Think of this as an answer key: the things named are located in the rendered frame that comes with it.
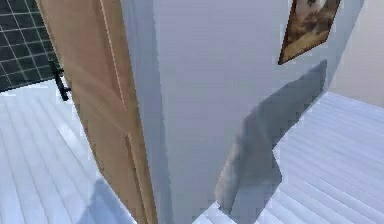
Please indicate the light wooden room door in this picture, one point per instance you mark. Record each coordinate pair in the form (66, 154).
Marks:
(100, 83)

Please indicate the brown framed wall picture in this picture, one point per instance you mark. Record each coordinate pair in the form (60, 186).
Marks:
(308, 26)

